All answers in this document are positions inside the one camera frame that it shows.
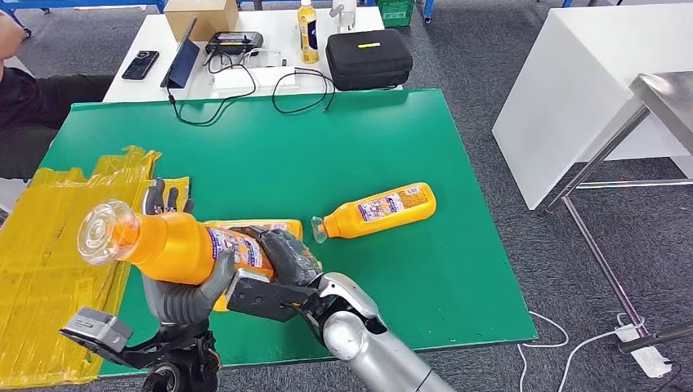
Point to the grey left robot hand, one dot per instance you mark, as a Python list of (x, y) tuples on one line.
[(219, 281)]

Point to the tablet in dark folio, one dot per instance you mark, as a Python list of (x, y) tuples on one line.
[(183, 62)]

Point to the black smartphone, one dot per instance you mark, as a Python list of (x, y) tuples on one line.
[(140, 65)]

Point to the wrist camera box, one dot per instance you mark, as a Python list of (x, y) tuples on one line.
[(97, 327), (260, 297)]

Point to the yellow plastic-wrapped flat sheet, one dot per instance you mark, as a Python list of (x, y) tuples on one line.
[(49, 243)]

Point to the flat white box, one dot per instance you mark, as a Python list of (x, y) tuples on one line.
[(233, 81)]

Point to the black zip case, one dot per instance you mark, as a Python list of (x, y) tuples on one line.
[(368, 59)]

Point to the person's left forearm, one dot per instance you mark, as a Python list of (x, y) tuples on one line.
[(10, 38)]

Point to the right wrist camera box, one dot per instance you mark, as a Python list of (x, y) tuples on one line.
[(260, 297)]

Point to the stainless steel table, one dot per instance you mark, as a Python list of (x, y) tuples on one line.
[(671, 97)]

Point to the brown cardboard box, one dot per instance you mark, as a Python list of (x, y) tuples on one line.
[(200, 19)]

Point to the white desk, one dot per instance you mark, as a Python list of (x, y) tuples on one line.
[(574, 81)]

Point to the person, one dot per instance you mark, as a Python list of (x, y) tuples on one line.
[(32, 97)]

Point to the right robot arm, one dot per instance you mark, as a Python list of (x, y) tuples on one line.
[(368, 346)]

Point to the white power strip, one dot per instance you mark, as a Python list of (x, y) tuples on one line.
[(647, 360)]

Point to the green plastic crate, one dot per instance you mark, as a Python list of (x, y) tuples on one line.
[(396, 12)]

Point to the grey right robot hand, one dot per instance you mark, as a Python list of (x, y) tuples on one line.
[(287, 259)]

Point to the black handheld controller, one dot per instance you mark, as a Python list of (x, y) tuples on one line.
[(234, 42)]

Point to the clear plastic hand cover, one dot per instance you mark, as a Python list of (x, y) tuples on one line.
[(295, 259)]

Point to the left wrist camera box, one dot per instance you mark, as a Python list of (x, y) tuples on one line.
[(97, 327)]

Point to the yellow drink bottle white cap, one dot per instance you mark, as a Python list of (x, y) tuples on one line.
[(308, 35)]

